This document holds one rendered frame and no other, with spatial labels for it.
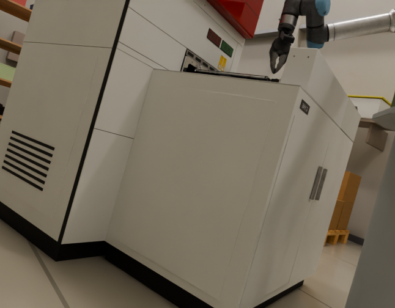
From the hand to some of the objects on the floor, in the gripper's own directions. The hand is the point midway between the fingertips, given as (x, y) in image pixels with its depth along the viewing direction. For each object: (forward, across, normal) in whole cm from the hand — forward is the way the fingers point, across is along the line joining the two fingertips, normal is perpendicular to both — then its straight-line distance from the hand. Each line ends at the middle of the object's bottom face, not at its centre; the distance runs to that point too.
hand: (274, 70), depth 144 cm
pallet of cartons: (+97, -92, -236) cm, 271 cm away
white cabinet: (+97, -4, -13) cm, 98 cm away
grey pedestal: (+97, -50, +51) cm, 121 cm away
